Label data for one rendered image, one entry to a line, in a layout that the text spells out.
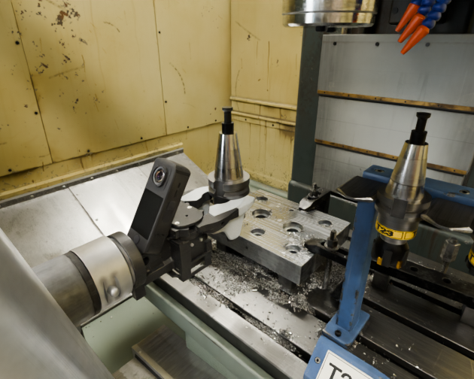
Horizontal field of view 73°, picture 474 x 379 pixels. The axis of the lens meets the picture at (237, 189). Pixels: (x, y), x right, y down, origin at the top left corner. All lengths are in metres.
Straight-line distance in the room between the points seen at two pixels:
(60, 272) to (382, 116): 0.94
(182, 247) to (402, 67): 0.82
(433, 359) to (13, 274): 0.66
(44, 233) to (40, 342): 1.14
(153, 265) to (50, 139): 1.05
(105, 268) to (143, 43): 1.29
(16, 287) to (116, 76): 1.35
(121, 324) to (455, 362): 0.85
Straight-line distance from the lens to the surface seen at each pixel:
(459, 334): 0.79
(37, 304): 0.20
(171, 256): 0.44
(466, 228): 0.44
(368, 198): 0.46
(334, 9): 0.58
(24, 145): 1.39
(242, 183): 0.46
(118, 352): 1.05
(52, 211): 1.40
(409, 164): 0.44
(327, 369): 0.59
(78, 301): 0.37
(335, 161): 1.18
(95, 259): 0.37
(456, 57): 1.02
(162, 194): 0.38
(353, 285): 0.62
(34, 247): 1.30
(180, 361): 0.84
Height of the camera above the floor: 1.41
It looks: 25 degrees down
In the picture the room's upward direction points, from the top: straight up
